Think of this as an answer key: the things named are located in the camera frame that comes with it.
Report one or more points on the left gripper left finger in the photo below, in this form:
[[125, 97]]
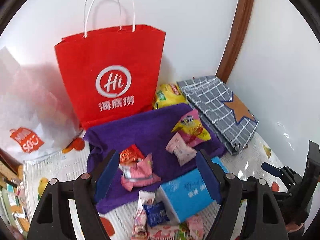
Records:
[[89, 189]]

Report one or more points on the pink white slim packet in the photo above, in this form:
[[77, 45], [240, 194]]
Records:
[[139, 230]]

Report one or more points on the pale pink snack packet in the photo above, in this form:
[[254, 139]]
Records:
[[180, 149]]

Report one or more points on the dark blue snack packet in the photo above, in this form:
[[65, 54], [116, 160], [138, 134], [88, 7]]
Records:
[[156, 214]]

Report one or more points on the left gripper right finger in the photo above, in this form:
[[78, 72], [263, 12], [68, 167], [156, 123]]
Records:
[[226, 190]]

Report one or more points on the grey checked fabric pouch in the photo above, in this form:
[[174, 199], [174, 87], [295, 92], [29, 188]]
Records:
[[221, 110]]

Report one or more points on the red snack packet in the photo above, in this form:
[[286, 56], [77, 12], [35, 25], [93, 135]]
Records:
[[130, 155]]

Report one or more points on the pink silver candy packet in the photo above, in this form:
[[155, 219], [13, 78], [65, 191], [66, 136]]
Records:
[[139, 174]]

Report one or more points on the pink peach snack packet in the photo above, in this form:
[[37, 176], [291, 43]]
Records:
[[196, 227]]

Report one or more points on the purple towel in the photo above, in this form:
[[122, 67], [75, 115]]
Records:
[[150, 132]]

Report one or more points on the blue tissue pack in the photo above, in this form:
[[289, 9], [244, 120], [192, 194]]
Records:
[[184, 196]]

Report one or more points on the brown wooden door frame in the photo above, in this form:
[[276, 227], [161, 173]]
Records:
[[238, 32]]

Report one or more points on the red paper bag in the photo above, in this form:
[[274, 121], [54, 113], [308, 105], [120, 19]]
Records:
[[111, 73]]

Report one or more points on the yellow snack bag at back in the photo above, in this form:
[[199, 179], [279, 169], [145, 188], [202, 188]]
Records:
[[167, 95]]

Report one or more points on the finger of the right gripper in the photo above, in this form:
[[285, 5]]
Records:
[[271, 169]]

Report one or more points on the strawberry print snack packet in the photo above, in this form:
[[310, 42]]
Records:
[[162, 232]]

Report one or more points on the pink yellow snack packet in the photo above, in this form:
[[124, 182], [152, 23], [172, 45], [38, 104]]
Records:
[[191, 129]]

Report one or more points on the green snack packet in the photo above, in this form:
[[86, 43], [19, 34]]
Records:
[[183, 232]]

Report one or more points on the white plastic shopping bag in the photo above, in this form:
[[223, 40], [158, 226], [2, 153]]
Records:
[[36, 114]]

